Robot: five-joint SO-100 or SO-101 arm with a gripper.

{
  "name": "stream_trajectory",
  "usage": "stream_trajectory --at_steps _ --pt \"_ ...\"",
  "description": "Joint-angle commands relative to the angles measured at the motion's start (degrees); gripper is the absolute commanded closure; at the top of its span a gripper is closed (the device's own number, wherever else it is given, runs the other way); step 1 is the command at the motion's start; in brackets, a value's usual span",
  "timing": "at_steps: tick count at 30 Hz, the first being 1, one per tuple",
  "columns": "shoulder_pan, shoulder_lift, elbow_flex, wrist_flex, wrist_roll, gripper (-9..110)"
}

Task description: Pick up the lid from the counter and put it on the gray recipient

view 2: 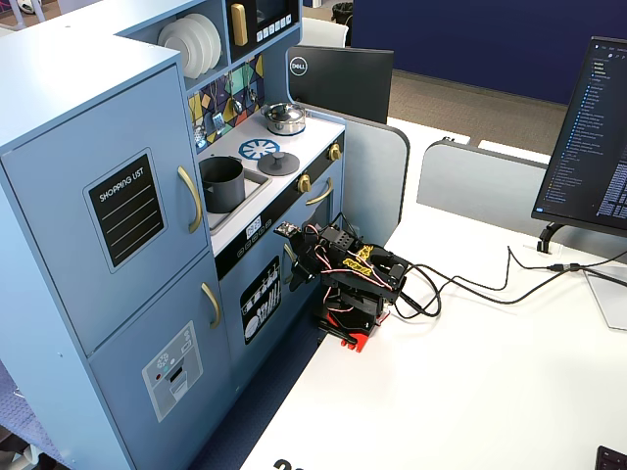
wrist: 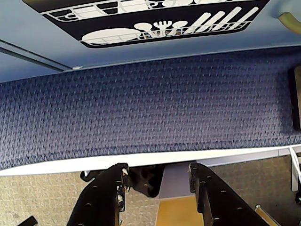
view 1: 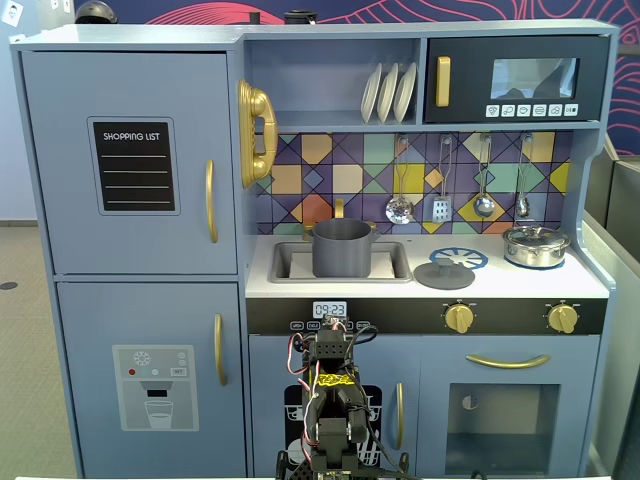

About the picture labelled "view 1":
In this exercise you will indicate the blue dishwasher door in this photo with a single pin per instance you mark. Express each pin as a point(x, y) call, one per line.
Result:
point(267, 375)

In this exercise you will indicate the shiny steel pot with lid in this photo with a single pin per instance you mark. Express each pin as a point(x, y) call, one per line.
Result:
point(535, 247)

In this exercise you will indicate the black round container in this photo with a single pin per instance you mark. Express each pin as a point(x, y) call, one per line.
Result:
point(300, 18)

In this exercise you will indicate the blue freezer door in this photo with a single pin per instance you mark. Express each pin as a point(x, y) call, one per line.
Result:
point(90, 320)

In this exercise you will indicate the steel ladle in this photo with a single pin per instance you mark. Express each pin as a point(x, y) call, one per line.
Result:
point(483, 205)

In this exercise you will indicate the gray round lid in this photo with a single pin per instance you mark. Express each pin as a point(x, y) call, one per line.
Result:
point(442, 277)

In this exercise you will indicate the small black cylinder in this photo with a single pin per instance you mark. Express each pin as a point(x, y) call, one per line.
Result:
point(255, 17)

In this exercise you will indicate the white toy plate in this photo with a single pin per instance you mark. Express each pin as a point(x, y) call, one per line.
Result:
point(405, 92)
point(370, 95)
point(386, 95)

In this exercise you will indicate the black microwave door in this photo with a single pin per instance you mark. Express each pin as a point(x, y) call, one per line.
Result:
point(470, 75)

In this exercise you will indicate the blue oven door with window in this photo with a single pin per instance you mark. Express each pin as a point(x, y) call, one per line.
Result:
point(435, 400)

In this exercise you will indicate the small steel spoon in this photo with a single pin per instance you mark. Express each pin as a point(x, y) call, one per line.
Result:
point(522, 206)

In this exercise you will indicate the gold toy faucet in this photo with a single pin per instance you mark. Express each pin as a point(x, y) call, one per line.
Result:
point(339, 207)

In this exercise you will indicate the steel slotted skimmer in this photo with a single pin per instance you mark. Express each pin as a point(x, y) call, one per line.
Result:
point(399, 210)

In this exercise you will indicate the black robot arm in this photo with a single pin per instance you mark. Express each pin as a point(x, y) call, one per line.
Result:
point(332, 400)

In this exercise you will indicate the blue toy kitchen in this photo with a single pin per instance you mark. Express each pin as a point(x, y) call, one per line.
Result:
point(150, 310)

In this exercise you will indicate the blue fridge door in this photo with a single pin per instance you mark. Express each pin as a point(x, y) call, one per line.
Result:
point(60, 225)

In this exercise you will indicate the gold toy telephone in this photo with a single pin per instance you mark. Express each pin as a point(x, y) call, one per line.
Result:
point(257, 105)

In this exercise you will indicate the black and red robot base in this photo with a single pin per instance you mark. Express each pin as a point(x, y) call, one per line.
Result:
point(300, 467)

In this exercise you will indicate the gray plastic pot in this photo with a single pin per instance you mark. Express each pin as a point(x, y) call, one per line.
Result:
point(342, 250)

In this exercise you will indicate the black shopping list board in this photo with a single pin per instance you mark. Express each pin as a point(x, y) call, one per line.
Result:
point(132, 167)

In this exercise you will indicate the black helmet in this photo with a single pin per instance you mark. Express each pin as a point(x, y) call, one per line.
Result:
point(95, 12)

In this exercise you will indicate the gray toy sink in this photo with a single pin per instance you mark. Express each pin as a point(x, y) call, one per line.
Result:
point(290, 260)

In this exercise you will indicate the steel slotted spatula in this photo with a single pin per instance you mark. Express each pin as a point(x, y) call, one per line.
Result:
point(442, 210)

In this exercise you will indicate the gold stove knob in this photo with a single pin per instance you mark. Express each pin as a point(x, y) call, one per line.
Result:
point(459, 318)
point(563, 318)

